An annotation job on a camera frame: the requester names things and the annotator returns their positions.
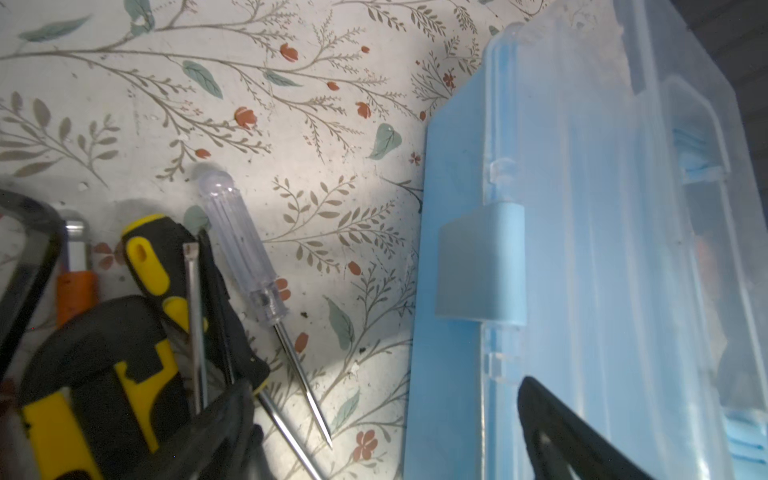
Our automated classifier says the black yellow screwdriver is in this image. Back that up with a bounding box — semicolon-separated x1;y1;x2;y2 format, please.
121;214;328;480

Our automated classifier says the clear handle screwdriver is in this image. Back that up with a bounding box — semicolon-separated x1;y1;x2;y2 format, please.
196;167;333;446

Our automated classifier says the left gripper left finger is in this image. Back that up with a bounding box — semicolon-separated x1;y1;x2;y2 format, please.
123;379;264;479

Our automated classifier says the orange handled screwdriver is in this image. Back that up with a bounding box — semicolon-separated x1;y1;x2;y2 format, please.
56;211;99;328

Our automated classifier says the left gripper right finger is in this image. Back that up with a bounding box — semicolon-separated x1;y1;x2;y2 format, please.
517;376;649;479

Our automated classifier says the blue plastic tool box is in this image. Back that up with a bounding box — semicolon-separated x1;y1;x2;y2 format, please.
403;1;767;479

